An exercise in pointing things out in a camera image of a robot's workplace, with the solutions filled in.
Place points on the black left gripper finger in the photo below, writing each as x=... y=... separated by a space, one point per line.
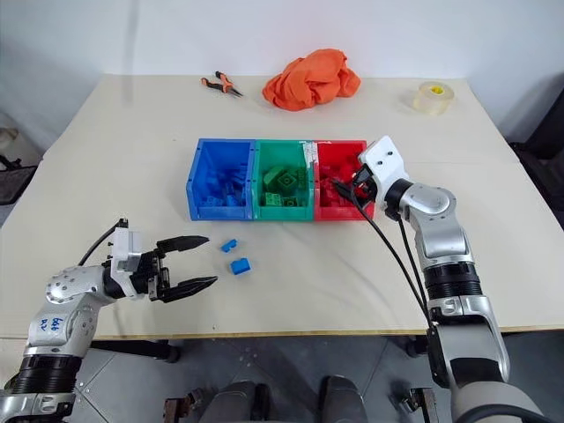
x=187 y=288
x=183 y=243

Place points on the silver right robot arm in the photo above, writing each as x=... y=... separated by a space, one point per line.
x=445 y=247

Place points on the red plastic bin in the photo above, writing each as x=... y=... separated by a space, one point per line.
x=339 y=212

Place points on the brown metal foot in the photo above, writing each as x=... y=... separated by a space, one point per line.
x=418 y=403
x=185 y=405

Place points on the crumpled orange cloth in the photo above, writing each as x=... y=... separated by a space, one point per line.
x=310 y=81

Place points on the black mesh object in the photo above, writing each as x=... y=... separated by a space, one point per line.
x=15 y=180

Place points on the blue plastic bin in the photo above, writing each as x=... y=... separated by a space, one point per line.
x=220 y=180

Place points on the green plastic bin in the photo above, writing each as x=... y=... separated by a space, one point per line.
x=284 y=211

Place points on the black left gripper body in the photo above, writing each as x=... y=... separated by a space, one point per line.
x=150 y=275

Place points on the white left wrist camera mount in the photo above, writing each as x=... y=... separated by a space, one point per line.
x=125 y=253

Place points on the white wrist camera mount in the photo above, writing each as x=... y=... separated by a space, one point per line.
x=387 y=163
x=125 y=253

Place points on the small blue toy block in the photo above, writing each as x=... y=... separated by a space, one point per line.
x=228 y=246

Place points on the dark rounded shape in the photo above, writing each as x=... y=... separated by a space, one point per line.
x=240 y=403
x=340 y=398

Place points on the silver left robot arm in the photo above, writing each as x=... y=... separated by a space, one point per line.
x=57 y=317

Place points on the clear tape roll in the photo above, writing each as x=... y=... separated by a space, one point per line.
x=429 y=99

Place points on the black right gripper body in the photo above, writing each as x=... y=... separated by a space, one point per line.
x=366 y=187

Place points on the large green toy block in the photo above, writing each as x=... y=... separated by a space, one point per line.
x=288 y=180

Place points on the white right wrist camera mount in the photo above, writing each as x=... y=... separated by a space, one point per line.
x=387 y=163

